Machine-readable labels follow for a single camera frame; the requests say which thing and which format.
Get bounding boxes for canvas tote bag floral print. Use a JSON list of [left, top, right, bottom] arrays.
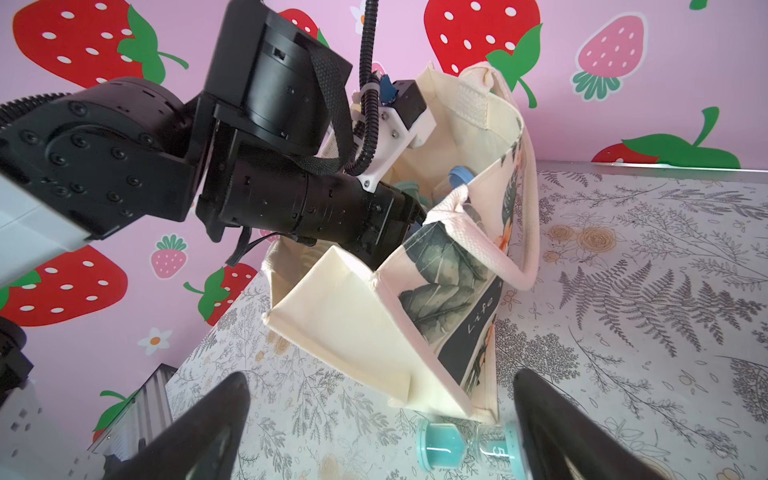
[[262, 62, 540, 424]]

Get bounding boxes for teal hourglass number five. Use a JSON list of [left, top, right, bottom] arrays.
[[416, 419, 531, 479]]

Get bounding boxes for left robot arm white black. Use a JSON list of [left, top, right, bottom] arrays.
[[1, 1, 435, 287]]

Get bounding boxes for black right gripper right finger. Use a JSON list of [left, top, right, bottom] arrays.
[[513, 369, 661, 480]]

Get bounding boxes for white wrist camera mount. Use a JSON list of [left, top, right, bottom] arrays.
[[355, 75, 436, 194]]

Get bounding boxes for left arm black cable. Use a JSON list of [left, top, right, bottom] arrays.
[[344, 0, 382, 178]]

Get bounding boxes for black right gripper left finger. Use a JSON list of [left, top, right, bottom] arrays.
[[104, 372, 251, 479]]

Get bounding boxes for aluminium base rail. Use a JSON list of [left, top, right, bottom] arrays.
[[88, 364, 177, 479]]

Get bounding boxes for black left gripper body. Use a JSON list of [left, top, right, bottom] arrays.
[[196, 140, 426, 269]]

